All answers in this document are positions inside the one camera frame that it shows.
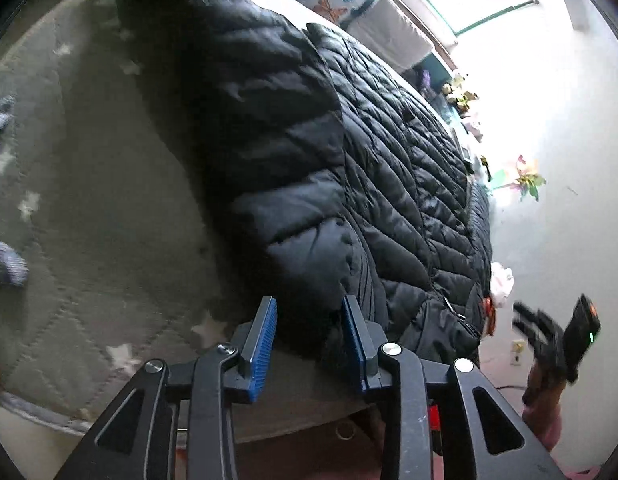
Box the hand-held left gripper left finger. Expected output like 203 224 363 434
54 296 278 480

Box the colourful paper flower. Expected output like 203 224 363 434
489 155 548 204

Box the grey star-print bed mat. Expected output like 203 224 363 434
0 0 490 441

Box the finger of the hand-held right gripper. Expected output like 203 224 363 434
513 301 560 348

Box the green plush toy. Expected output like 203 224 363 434
441 72 478 112

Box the white pillow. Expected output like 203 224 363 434
349 0 436 75

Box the pink plush toy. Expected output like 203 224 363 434
461 115 486 142

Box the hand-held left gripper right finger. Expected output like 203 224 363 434
341 295 564 480

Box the person's right forearm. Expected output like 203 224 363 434
520 357 566 458

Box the blue corner sofa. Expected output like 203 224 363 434
414 54 460 111

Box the black puffer jacket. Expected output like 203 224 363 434
124 0 494 366

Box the grey knitted sock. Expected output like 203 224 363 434
0 237 30 288
0 95 17 153

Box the pink and white cloth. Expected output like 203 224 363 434
489 262 516 309

